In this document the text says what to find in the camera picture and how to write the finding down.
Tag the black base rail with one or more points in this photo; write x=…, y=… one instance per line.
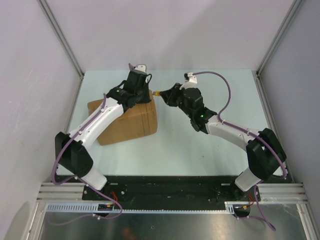
x=172, y=192

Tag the aluminium frame post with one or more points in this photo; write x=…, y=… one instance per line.
x=280, y=34
x=49, y=15

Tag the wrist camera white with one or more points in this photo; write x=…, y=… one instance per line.
x=141, y=68
x=190, y=81

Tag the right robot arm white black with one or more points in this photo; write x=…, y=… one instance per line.
x=264, y=151

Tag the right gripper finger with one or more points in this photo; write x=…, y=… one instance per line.
x=168, y=100
x=173, y=91

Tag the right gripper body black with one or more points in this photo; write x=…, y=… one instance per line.
x=179, y=98

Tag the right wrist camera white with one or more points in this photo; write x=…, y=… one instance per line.
x=190, y=81

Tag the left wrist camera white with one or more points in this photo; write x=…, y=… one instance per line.
x=141, y=68

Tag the right aluminium frame post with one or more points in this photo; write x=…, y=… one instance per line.
x=280, y=34

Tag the brown cardboard express box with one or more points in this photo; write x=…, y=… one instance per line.
x=138, y=121

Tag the left aluminium frame post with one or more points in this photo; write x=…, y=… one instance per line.
x=49, y=15

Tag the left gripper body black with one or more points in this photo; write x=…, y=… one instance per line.
x=143, y=94

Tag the white slotted cable duct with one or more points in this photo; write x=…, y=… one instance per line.
x=107, y=208

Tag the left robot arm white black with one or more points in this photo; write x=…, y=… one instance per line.
x=71, y=149

